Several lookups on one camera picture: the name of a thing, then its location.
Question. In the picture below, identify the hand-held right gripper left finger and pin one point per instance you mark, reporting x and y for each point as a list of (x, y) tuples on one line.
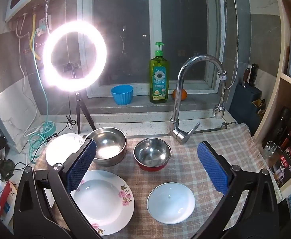
[(80, 164)]

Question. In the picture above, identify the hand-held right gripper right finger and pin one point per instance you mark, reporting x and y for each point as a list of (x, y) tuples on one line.
[(214, 169)]

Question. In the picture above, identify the plain white plate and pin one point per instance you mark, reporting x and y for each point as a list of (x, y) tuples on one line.
[(58, 151)]

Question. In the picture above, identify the large steel bowl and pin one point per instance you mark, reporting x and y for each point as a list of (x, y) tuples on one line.
[(110, 142)]

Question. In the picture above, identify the floral white plate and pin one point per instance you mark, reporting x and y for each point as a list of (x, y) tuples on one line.
[(103, 204)]

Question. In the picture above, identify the white ceramic bowl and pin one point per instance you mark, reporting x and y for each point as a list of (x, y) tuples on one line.
[(170, 203)]

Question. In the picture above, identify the red steel bowl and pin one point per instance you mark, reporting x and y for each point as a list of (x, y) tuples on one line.
[(152, 153)]

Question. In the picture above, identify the checked table cloth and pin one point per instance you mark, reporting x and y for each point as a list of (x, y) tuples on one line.
[(185, 174)]

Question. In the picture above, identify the metal sink pump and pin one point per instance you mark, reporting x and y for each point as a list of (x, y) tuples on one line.
[(225, 125)]

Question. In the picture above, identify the red and white box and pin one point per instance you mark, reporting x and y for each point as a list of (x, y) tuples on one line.
[(7, 196)]

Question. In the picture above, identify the black tripod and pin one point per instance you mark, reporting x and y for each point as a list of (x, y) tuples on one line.
[(78, 109)]

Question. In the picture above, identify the clear glass cup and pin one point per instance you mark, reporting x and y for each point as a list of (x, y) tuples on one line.
[(269, 150)]

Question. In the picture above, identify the red printed box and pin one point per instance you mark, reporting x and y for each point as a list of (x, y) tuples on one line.
[(284, 164)]

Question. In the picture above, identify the dark knife block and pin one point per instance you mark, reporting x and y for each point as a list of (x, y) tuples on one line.
[(245, 104)]

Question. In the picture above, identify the chrome faucet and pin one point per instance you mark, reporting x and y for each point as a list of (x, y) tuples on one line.
[(176, 99)]

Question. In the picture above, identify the blue ribbed cup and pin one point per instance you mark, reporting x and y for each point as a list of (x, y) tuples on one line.
[(121, 95)]

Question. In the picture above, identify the orange fruit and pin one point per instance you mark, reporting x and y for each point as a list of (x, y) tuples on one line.
[(182, 95)]

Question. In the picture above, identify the dark bottle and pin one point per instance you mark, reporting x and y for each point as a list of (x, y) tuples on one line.
[(284, 122)]

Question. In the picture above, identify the green dish soap bottle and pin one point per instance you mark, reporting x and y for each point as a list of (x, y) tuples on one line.
[(158, 79)]

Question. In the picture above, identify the wooden shelf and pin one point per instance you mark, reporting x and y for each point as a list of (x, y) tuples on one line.
[(288, 79)]

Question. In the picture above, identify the window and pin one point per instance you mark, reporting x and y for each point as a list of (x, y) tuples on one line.
[(125, 42)]

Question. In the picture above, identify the wall outlet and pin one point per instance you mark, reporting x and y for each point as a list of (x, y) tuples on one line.
[(44, 25)]

